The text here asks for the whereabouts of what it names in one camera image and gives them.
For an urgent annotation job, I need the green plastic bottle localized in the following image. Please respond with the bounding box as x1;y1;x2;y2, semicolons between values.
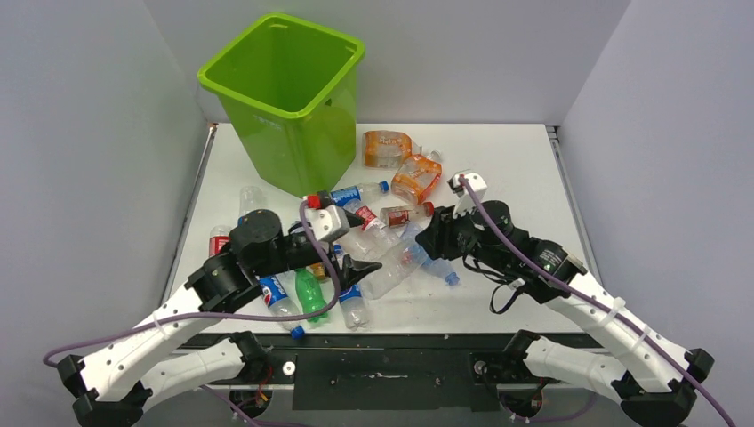
294;268;327;313

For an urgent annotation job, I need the red label clear bottle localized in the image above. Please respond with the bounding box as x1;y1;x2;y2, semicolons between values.
344;198;401;260

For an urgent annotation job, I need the green plastic bin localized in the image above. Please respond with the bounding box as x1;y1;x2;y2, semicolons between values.
197;12;365;197

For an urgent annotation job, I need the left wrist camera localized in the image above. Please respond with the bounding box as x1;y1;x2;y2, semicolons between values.
305;205;351;243

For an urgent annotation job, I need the red cap tea bottle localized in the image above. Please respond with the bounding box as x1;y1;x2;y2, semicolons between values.
380;202;435;228

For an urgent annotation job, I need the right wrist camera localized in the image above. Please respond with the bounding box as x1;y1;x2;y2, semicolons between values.
447;171;488;219

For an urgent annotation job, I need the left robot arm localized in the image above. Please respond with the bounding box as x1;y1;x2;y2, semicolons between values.
57;205;381;426

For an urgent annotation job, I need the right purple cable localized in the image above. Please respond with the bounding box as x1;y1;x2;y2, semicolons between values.
459;175;737;427

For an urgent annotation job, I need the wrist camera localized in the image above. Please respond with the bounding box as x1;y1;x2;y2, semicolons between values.
447;171;488;219
305;205;351;243

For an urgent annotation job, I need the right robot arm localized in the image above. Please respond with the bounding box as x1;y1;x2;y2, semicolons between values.
416;200;714;426

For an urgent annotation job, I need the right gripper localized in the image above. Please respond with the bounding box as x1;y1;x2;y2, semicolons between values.
417;198;507;272

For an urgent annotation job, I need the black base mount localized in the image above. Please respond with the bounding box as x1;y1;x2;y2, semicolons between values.
221;334;541;412

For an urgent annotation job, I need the red label Nongfu bottle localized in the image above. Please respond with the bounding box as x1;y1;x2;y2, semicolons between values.
208;225;231;257

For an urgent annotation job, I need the small orange juice bottle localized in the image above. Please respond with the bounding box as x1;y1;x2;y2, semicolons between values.
309;262;329;282

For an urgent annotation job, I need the Pepsi bottle blue label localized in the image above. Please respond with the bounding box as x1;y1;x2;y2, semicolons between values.
333;244;370;330

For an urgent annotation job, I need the large orange label bottle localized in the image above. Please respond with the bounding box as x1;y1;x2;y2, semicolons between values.
362;130;422;169

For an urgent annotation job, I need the blue label clear bottle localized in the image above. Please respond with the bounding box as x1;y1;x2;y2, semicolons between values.
237;186;268;225

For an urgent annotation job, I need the Pepsi bottle blue cap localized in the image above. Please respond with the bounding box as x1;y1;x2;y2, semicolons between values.
259;276;306;340

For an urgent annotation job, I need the crushed orange label bottle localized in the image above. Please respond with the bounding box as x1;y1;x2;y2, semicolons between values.
389;150;443;205

